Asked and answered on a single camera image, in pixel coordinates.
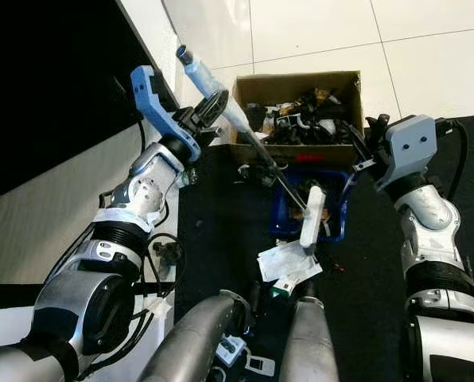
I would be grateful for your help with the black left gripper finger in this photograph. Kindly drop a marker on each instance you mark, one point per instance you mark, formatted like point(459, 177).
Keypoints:
point(213, 107)

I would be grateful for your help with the blue dustpan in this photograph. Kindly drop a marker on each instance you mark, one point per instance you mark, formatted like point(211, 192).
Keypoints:
point(285, 215)

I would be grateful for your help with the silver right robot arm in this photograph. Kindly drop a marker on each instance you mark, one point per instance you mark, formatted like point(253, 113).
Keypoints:
point(440, 270)

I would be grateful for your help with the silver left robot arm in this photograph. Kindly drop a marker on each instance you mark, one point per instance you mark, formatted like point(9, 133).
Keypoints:
point(86, 302)

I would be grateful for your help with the black floor mat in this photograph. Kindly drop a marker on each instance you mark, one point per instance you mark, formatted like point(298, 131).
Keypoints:
point(372, 318)

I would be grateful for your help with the black junk pile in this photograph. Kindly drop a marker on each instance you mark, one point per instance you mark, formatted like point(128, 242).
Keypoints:
point(308, 119)

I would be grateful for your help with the black plastic part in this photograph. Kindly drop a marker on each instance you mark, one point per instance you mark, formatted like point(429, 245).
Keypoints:
point(257, 175)

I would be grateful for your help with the brown cardboard box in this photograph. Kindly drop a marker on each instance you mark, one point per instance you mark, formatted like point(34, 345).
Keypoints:
point(301, 83)

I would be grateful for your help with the black cabinet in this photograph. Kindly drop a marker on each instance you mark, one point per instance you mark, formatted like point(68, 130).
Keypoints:
point(54, 79)

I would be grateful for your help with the small red scrap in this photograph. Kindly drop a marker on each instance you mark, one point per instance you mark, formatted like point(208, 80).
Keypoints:
point(336, 267)

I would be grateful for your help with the crumpled white paper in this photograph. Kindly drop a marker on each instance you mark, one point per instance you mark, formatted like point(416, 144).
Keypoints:
point(286, 261)

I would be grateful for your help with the small green white scrap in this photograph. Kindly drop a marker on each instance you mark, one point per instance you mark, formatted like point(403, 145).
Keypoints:
point(282, 288)

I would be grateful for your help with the silver right robot leg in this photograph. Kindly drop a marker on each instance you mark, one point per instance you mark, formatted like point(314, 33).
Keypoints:
point(312, 342)

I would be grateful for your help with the silver robot leg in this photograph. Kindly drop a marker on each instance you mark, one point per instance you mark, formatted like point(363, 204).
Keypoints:
point(312, 342)
point(189, 342)

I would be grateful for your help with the silver left robot leg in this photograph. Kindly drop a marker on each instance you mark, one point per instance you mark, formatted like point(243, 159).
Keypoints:
point(189, 342)

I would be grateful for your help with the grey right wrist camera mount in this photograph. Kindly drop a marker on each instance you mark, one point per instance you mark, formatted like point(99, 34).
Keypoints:
point(412, 147)

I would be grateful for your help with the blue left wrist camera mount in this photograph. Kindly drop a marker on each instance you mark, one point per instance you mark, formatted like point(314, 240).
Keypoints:
point(153, 95)

